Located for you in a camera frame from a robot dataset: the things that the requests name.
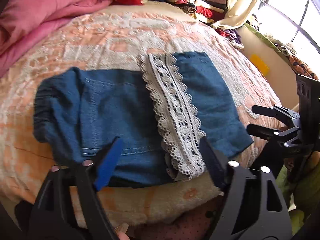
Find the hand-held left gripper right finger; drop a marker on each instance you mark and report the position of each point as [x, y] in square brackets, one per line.
[212, 162]

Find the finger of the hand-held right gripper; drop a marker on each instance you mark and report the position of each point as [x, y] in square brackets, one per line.
[265, 132]
[272, 112]

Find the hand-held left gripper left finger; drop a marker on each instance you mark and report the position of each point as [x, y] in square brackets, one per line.
[110, 163]

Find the blue denim pants lace trim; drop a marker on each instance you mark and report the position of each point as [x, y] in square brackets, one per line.
[117, 110]

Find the yellow flat item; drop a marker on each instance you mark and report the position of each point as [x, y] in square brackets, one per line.
[260, 64]

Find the pink dotted cloth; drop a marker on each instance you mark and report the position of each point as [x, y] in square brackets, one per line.
[197, 222]

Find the green windowsill cloth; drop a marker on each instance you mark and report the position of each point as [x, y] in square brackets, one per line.
[280, 46]

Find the green clothing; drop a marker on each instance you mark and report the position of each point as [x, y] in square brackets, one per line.
[305, 187]

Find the heap of purple red clothes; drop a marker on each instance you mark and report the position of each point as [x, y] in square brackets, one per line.
[231, 36]

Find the window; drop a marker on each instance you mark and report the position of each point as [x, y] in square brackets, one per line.
[287, 10]

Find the cream curtain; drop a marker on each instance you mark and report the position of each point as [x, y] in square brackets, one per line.
[240, 2]

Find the peach and white bed cover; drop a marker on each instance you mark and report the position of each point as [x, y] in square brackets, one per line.
[105, 35]

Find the pile of folded clothes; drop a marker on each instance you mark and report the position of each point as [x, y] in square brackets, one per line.
[197, 2]

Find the pink quilt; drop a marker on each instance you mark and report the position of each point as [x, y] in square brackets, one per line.
[42, 15]

